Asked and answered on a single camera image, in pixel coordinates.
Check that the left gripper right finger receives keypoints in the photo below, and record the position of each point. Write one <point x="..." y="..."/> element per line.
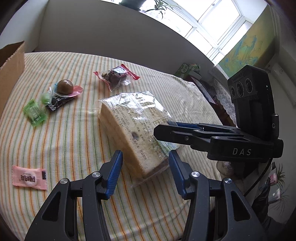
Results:
<point x="218" y="210"/>

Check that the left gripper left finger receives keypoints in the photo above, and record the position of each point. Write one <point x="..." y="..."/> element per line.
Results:
<point x="57" y="218"/>

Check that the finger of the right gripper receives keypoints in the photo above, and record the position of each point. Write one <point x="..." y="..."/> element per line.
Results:
<point x="185" y="134"/>
<point x="205" y="129"/>

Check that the pink candy packet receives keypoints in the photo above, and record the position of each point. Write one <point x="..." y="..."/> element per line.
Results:
<point x="31" y="178"/>

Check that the sliced bread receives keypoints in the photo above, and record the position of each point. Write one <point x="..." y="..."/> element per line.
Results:
<point x="129" y="120"/>

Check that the red clear date snack packet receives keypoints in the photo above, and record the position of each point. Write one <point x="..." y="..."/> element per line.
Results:
<point x="117" y="77"/>

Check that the black candy wrapper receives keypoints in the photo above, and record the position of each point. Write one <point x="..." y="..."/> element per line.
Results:
<point x="57" y="102"/>

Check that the brown egg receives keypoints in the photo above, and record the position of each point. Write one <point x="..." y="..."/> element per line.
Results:
<point x="65" y="88"/>

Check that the white gloved right hand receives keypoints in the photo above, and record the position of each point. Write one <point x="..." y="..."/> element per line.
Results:
<point x="229" y="169"/>

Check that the white lace cloth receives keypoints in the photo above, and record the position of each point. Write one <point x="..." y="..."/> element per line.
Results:
<point x="219" y="82"/>

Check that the green box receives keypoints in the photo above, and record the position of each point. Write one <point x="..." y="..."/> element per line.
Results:
<point x="185" y="70"/>

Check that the striped tablecloth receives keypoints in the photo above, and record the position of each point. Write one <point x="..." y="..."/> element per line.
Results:
<point x="71" y="144"/>

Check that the green candy packet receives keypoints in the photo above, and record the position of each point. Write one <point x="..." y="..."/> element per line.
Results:
<point x="35" y="115"/>

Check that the light green round candy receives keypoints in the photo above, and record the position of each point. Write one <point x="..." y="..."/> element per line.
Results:
<point x="46" y="98"/>

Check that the potted plant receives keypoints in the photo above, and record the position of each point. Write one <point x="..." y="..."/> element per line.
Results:
<point x="157" y="6"/>

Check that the cardboard box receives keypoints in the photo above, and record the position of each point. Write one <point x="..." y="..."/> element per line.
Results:
<point x="12" y="67"/>

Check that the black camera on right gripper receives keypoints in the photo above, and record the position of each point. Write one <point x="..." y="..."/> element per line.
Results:
<point x="252" y="96"/>

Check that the wall map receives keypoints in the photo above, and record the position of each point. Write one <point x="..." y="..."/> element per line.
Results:
<point x="255" y="48"/>

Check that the window frame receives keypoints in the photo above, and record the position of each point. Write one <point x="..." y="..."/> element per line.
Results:
<point x="213" y="27"/>

